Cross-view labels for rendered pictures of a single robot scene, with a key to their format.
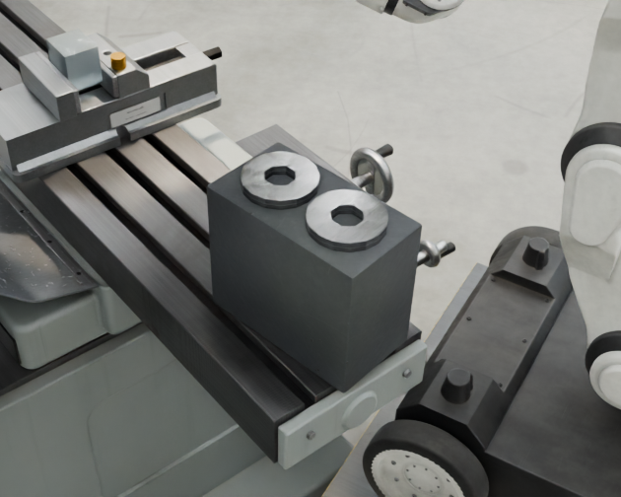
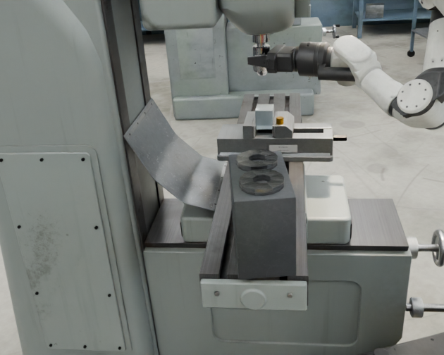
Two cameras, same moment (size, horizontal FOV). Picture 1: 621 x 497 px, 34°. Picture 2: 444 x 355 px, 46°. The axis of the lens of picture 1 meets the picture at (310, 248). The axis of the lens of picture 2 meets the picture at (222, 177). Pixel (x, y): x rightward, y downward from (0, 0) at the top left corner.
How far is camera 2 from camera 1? 74 cm
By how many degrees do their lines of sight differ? 42
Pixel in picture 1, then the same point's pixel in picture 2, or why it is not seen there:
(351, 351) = (240, 252)
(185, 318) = (216, 224)
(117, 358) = not seen: hidden behind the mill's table
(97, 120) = (262, 145)
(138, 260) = (225, 199)
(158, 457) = (248, 332)
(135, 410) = not seen: hidden behind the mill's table
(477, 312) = (441, 339)
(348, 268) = (237, 198)
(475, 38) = not seen: outside the picture
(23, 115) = (233, 133)
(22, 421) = (175, 263)
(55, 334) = (197, 228)
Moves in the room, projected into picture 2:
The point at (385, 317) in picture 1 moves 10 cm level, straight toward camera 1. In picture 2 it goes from (270, 246) to (230, 266)
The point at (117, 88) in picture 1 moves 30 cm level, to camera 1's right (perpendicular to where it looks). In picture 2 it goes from (274, 132) to (362, 160)
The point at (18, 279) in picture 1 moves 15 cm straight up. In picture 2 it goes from (189, 194) to (183, 147)
